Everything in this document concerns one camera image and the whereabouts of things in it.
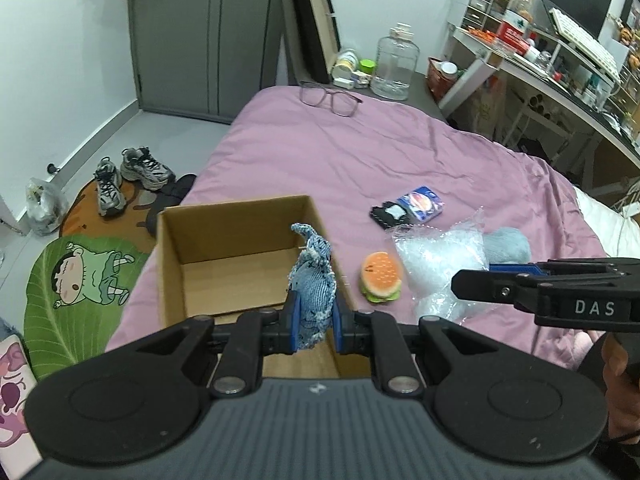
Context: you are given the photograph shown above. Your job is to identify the white keyboard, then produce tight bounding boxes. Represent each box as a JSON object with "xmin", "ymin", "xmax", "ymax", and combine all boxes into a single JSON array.
[{"xmin": 549, "ymin": 8, "xmax": 620, "ymax": 80}]

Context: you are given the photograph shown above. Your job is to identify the grey sneaker left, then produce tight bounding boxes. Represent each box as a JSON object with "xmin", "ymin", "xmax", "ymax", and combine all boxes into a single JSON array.
[{"xmin": 94, "ymin": 156, "xmax": 127, "ymax": 218}]

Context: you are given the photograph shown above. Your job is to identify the green cartoon leaf rug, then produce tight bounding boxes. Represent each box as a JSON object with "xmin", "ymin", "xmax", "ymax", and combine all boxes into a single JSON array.
[{"xmin": 24, "ymin": 235, "xmax": 148, "ymax": 379}]

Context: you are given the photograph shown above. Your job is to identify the blue denim fabric toy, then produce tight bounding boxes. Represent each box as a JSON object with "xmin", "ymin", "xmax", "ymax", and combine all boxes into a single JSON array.
[{"xmin": 288, "ymin": 222, "xmax": 337, "ymax": 350}]

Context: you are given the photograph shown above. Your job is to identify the blue tissue pack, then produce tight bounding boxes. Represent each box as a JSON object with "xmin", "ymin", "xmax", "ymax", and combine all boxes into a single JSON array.
[{"xmin": 397, "ymin": 186, "xmax": 444, "ymax": 223}]

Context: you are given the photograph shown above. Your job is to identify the red container under desk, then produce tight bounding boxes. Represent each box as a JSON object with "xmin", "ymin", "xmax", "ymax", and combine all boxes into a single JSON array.
[{"xmin": 425, "ymin": 58, "xmax": 459, "ymax": 103}]

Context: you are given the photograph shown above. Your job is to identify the clear trash plastic bag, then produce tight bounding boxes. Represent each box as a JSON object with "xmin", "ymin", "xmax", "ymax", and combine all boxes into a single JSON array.
[{"xmin": 25, "ymin": 178, "xmax": 68, "ymax": 236}]

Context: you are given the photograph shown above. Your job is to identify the pink cartoon tote bag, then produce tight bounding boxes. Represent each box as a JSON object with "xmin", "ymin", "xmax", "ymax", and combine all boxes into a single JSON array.
[{"xmin": 0, "ymin": 335, "xmax": 41, "ymax": 479}]

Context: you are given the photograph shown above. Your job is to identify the dark-framed eyeglasses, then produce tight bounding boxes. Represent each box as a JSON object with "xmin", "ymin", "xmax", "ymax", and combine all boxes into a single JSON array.
[{"xmin": 299, "ymin": 81, "xmax": 362, "ymax": 117}]

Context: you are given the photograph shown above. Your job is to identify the red-label water bottle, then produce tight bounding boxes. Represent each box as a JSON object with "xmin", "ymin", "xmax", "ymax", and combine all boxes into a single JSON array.
[{"xmin": 495, "ymin": 0, "xmax": 533, "ymax": 55}]

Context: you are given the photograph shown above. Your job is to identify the white desk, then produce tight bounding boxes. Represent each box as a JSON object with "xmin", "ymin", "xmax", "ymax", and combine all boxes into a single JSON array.
[{"xmin": 438, "ymin": 26, "xmax": 639, "ymax": 195}]

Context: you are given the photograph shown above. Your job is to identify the grey-blue fluffy plush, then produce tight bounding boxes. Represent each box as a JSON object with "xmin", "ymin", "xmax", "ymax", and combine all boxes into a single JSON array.
[{"xmin": 484, "ymin": 226, "xmax": 532, "ymax": 264}]

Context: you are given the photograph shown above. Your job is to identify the grey sneaker right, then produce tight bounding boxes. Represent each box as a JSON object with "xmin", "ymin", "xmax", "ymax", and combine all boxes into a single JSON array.
[{"xmin": 120, "ymin": 146, "xmax": 176, "ymax": 192}]

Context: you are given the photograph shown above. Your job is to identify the grey door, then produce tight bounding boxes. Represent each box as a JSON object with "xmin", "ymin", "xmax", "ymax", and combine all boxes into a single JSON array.
[{"xmin": 128, "ymin": 0, "xmax": 284, "ymax": 124}]

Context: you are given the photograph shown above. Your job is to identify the large clear water jug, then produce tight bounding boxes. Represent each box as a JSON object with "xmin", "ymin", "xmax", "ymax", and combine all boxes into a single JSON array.
[{"xmin": 370, "ymin": 23, "xmax": 420, "ymax": 101}]

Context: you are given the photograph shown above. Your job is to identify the grey sneaker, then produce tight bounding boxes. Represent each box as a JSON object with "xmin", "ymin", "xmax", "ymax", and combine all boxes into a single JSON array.
[
  {"xmin": 94, "ymin": 156, "xmax": 127, "ymax": 218},
  {"xmin": 120, "ymin": 146, "xmax": 176, "ymax": 192}
]

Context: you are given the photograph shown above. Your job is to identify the brown cardboard box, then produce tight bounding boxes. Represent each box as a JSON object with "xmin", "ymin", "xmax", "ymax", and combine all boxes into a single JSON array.
[{"xmin": 156, "ymin": 194, "xmax": 374, "ymax": 380}]

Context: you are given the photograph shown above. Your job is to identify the black framed cardboard tray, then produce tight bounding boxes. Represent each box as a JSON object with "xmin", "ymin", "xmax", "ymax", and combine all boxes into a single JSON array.
[{"xmin": 284, "ymin": 0, "xmax": 341, "ymax": 84}]

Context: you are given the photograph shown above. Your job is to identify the burger plush toy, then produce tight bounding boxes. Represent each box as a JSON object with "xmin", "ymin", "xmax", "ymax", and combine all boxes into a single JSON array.
[{"xmin": 360, "ymin": 252, "xmax": 402, "ymax": 304}]

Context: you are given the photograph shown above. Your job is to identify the yellow-label jar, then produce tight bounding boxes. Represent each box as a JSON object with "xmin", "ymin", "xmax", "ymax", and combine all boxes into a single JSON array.
[{"xmin": 331, "ymin": 49, "xmax": 359, "ymax": 82}]

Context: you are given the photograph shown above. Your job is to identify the person's right hand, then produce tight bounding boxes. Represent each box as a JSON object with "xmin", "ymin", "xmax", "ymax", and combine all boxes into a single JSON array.
[{"xmin": 601, "ymin": 334, "xmax": 639, "ymax": 438}]

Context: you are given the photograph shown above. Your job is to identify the white stuffing plastic bag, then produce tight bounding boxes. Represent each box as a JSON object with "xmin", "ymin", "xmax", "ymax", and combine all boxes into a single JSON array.
[{"xmin": 392, "ymin": 209, "xmax": 488, "ymax": 324}]

